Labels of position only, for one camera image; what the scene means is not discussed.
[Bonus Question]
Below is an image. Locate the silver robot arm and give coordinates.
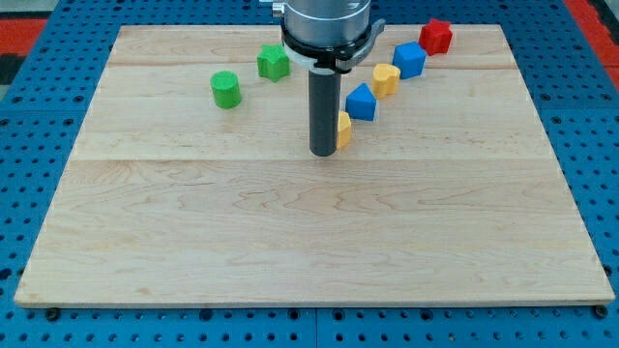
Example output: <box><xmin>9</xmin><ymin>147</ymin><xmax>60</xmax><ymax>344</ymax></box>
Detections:
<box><xmin>272</xmin><ymin>0</ymin><xmax>370</xmax><ymax>47</ymax></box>

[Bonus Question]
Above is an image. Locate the yellow pentagon block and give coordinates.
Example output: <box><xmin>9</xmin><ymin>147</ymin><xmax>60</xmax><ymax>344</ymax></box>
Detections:
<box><xmin>337</xmin><ymin>111</ymin><xmax>352</xmax><ymax>150</ymax></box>

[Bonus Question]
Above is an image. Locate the blue triangle block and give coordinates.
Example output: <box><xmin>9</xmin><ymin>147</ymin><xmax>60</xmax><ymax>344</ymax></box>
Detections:
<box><xmin>345</xmin><ymin>83</ymin><xmax>377</xmax><ymax>122</ymax></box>

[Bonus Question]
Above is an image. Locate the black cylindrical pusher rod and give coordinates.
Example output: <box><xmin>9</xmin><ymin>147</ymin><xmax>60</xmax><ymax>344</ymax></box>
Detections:
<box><xmin>309</xmin><ymin>72</ymin><xmax>340</xmax><ymax>157</ymax></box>

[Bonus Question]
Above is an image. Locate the green cylinder block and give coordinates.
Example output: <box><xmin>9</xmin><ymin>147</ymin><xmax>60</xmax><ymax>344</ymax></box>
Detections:
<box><xmin>210</xmin><ymin>71</ymin><xmax>242</xmax><ymax>109</ymax></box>

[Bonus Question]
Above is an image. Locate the wooden board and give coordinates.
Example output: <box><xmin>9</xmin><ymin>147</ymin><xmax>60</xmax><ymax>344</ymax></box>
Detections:
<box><xmin>15</xmin><ymin>25</ymin><xmax>615</xmax><ymax>308</ymax></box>

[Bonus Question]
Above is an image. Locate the green star block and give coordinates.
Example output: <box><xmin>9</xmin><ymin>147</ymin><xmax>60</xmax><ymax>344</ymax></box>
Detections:
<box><xmin>256</xmin><ymin>43</ymin><xmax>290</xmax><ymax>82</ymax></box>

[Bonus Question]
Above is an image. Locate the yellow heart block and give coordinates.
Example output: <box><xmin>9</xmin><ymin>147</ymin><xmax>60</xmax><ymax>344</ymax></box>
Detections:
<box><xmin>371</xmin><ymin>64</ymin><xmax>400</xmax><ymax>100</ymax></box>

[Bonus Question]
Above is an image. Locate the blue cube block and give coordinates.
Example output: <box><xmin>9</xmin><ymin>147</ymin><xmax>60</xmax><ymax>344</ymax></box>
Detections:
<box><xmin>392</xmin><ymin>42</ymin><xmax>427</xmax><ymax>79</ymax></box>

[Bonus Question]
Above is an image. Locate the red star block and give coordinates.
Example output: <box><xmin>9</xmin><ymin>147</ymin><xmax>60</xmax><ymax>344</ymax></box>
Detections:
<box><xmin>419</xmin><ymin>18</ymin><xmax>453</xmax><ymax>56</ymax></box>

